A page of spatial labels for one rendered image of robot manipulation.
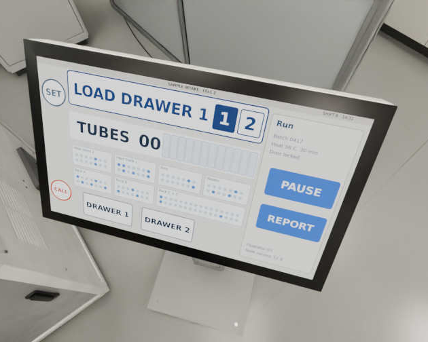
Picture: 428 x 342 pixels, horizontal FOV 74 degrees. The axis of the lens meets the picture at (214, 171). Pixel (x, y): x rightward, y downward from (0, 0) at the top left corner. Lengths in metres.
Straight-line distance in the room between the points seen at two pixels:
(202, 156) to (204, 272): 1.07
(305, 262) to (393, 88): 1.93
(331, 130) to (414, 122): 1.81
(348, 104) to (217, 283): 1.17
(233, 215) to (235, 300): 1.01
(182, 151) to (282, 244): 0.21
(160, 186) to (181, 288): 1.03
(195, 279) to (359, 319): 0.77
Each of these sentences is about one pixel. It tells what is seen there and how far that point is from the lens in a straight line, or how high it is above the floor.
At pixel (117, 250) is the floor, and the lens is 1.59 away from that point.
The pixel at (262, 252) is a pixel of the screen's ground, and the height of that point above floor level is 1.00.
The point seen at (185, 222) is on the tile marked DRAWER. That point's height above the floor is 1.01.
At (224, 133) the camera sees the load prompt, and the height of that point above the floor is 1.14.
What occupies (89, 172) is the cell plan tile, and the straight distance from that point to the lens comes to 0.52.
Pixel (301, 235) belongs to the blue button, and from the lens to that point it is 0.47.
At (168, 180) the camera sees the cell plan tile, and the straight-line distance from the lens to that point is 0.46.
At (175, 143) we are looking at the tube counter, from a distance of 0.43.
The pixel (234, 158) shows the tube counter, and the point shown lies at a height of 1.11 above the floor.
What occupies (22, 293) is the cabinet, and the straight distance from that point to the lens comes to 1.07.
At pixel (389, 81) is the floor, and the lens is 2.36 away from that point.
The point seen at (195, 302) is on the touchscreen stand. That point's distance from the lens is 1.45.
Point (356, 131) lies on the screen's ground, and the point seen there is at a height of 1.17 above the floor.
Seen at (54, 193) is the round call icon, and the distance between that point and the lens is 0.59.
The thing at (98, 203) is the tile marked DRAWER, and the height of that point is 1.01.
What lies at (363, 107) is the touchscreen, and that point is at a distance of 0.41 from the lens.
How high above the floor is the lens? 1.48
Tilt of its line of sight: 63 degrees down
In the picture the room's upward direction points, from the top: 2 degrees counter-clockwise
